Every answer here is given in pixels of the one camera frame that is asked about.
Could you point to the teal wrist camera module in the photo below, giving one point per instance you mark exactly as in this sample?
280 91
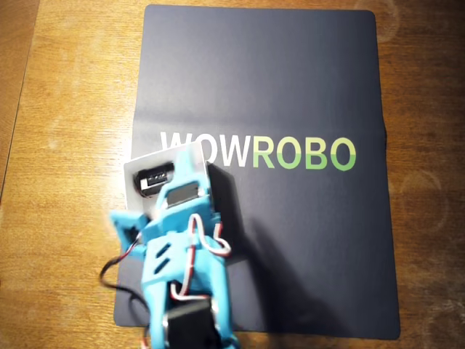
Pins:
123 221

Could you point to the small black battery pack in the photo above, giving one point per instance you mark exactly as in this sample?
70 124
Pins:
152 178

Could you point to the white open cardboard box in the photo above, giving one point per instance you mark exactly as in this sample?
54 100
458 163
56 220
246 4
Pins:
134 196

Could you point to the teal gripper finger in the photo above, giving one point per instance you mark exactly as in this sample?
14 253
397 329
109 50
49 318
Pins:
190 167

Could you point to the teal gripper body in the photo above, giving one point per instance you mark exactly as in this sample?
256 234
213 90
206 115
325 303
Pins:
182 193

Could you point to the black WOWROBO mat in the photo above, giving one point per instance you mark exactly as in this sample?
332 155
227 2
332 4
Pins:
272 72

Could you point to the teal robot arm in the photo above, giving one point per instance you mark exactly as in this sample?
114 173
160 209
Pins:
210 276

